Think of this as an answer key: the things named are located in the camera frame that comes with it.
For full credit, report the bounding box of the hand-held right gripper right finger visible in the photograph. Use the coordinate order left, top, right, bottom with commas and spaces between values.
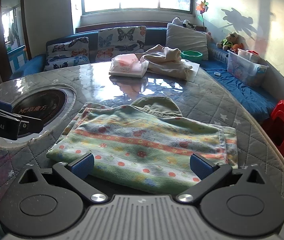
177, 153, 267, 203

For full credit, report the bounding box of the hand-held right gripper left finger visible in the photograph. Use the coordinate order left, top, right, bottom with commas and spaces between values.
18, 152, 109, 204

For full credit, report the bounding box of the striped floral child jacket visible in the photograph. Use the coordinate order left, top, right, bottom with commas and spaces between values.
46, 96, 238, 195

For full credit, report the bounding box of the round black built-in hob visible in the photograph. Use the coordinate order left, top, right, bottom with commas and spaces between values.
11, 87, 77, 134

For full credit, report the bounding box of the grey quilted table cover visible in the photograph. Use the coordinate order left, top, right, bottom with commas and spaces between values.
0, 61, 284, 238

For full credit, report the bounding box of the blue sofa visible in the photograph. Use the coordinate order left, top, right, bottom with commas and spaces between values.
9, 26, 278, 123

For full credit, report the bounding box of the white paper sheet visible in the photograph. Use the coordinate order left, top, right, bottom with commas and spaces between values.
182, 60, 200, 82

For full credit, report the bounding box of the clear plastic storage box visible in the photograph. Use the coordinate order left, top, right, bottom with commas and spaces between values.
227, 49, 270, 87

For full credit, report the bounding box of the beige clothing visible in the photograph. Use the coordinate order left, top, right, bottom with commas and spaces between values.
142, 44, 193, 80

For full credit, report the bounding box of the pink tissue pack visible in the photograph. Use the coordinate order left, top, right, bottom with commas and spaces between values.
109, 53, 149, 78

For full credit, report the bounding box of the green plastic bowl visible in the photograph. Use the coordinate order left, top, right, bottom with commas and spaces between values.
180, 50, 204, 61

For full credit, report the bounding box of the large butterfly print cushion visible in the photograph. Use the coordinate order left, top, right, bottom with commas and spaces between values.
96, 26, 147, 63

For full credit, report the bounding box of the teddy bear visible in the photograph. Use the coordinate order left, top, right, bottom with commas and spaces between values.
216, 32, 240, 51

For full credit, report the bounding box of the grey pillow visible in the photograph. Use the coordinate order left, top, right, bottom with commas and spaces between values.
165, 23, 208, 60

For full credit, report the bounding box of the panda plush toy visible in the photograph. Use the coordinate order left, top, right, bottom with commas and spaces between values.
172, 17, 198, 30

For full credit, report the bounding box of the colourful pinwheel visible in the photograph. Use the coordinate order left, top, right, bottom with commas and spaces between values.
195, 0, 210, 28

